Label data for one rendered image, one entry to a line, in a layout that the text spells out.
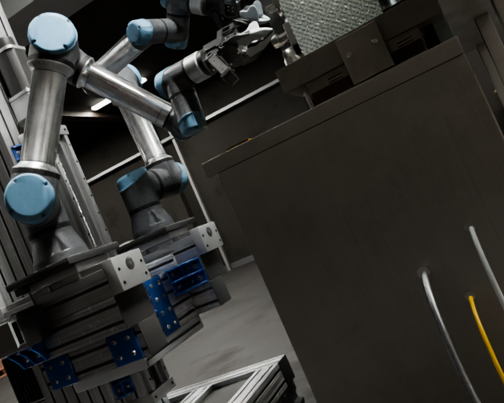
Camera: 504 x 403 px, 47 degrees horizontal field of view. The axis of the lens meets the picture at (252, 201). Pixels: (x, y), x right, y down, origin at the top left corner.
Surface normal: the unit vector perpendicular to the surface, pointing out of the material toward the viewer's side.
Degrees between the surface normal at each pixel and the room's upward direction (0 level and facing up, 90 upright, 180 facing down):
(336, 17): 90
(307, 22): 90
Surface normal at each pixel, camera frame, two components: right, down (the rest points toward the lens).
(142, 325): 0.85, -0.38
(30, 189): 0.21, 0.00
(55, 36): 0.23, -0.26
